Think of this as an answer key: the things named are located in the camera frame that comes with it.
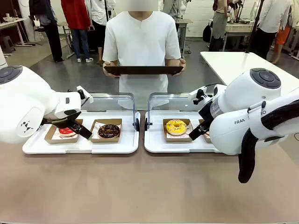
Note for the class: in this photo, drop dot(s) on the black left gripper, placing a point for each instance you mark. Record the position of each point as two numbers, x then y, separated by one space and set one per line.
60 122

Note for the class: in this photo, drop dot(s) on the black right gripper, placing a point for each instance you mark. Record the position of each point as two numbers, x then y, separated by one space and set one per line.
206 112

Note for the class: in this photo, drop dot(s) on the brown cardboard donut box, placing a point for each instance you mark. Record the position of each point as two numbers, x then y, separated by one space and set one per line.
60 140
105 140
208 139
177 140

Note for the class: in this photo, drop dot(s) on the plain chocolate donut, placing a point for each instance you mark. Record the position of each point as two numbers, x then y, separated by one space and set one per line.
104 132

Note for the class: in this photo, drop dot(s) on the dark brown serving tray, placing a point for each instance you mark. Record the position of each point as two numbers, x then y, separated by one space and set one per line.
144 70

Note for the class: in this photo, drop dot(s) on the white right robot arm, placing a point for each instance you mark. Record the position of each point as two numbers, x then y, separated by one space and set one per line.
245 93

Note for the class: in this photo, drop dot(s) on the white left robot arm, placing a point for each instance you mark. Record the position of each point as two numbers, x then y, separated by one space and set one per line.
23 98

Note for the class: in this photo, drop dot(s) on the red glazed donut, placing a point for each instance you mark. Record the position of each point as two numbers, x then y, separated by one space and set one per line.
63 132

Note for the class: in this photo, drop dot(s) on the yellow sprinkled donut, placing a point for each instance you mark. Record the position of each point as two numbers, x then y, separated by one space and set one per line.
171 130

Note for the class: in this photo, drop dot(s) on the person in white shirt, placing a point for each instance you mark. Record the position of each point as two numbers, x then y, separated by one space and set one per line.
140 42

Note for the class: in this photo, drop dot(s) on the person's left hand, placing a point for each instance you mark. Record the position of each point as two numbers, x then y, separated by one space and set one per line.
184 66

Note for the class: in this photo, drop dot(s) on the person's right hand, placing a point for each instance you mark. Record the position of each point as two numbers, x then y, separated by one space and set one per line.
109 63

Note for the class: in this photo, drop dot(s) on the white plastic display tray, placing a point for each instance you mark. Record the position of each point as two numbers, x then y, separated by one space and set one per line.
112 148
154 140

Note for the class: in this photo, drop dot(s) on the clear plastic tray lid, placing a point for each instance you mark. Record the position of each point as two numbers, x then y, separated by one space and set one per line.
134 109
149 105

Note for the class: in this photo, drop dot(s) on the large white table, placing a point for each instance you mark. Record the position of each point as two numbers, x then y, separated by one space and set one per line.
233 63

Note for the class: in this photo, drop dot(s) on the black backpack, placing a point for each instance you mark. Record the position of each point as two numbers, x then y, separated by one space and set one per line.
207 32

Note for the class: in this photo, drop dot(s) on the bystander in dark clothes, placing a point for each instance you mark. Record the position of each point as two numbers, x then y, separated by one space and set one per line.
51 35

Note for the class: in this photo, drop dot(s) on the bystander in beige skirt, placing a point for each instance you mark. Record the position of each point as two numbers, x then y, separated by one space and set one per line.
218 23

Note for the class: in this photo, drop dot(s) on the mauve plastic stool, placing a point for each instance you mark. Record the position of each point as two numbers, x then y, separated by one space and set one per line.
8 44

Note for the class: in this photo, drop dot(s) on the bystander in red top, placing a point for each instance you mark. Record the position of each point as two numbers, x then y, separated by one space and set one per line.
76 14

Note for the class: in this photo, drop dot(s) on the black stand pole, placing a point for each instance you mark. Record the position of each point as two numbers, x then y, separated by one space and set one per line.
253 28

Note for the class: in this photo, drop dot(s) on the bystander white top black bottoms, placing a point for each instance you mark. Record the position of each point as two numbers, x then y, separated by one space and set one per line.
99 14

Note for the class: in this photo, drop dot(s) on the bystander in gray sweater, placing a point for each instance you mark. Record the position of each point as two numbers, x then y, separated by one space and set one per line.
170 9

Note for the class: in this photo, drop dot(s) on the bystander in orange shorts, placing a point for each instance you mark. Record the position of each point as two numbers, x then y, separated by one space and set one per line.
281 35

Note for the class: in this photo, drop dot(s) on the white work table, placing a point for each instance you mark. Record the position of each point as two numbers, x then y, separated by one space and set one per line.
11 22

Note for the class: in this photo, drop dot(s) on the bystander white shirt dark trousers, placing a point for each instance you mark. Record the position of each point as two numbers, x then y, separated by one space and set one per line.
272 18

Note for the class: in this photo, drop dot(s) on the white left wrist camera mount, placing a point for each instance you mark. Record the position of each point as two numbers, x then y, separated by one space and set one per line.
87 94

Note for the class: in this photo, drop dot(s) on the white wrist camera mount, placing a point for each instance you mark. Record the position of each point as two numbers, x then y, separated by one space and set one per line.
195 93
87 94

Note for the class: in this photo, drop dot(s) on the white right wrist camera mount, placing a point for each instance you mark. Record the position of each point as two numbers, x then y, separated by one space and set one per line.
195 93

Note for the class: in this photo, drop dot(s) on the white round pedestal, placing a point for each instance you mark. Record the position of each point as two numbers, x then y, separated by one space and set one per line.
2 56

